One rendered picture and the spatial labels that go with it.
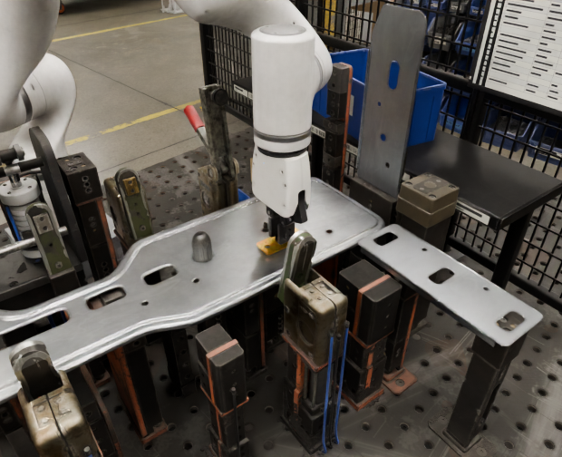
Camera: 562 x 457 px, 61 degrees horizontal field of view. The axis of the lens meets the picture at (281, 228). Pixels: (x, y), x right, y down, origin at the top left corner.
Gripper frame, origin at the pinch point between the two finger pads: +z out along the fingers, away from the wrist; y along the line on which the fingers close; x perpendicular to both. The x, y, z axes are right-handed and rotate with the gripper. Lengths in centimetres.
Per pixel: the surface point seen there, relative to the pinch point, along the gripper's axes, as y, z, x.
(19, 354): 9.7, -6.8, -41.3
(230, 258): -1.6, 3.3, -9.2
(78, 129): -310, 104, 39
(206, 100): -19.9, -16.4, -1.7
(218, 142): -19.6, -8.0, -0.2
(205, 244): -3.5, -0.1, -12.6
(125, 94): -360, 104, 95
